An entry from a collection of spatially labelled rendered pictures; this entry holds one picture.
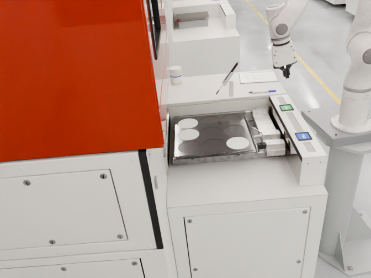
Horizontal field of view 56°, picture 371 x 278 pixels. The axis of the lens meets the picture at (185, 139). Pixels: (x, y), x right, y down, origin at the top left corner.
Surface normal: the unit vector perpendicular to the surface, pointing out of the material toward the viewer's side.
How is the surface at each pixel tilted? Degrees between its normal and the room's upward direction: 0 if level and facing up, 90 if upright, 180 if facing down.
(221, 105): 90
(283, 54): 90
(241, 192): 0
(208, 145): 0
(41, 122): 90
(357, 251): 0
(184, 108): 90
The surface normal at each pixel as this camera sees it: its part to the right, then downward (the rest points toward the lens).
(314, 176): 0.02, 0.53
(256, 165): -0.09, -0.84
